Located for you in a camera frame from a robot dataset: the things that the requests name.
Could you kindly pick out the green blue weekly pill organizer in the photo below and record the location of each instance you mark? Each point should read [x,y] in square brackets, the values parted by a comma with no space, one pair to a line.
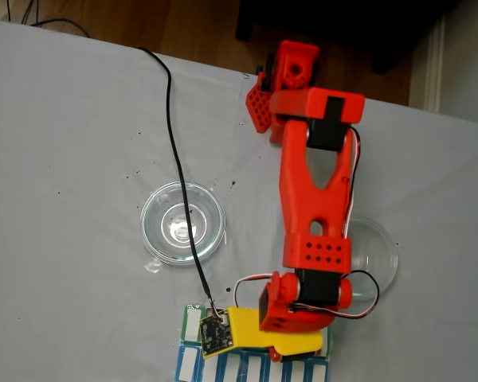
[191,366]

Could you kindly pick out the dark wooden furniture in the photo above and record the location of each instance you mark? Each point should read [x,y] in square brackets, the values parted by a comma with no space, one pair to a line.
[422,20]

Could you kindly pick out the clear glass bowl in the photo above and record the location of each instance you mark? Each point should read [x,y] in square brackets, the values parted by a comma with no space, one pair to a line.
[376,254]
[163,207]

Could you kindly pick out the white wall trim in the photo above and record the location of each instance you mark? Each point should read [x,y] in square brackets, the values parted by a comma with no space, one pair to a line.
[434,63]

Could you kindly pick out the pale grey tablecloth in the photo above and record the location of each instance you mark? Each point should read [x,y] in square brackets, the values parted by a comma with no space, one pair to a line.
[63,119]

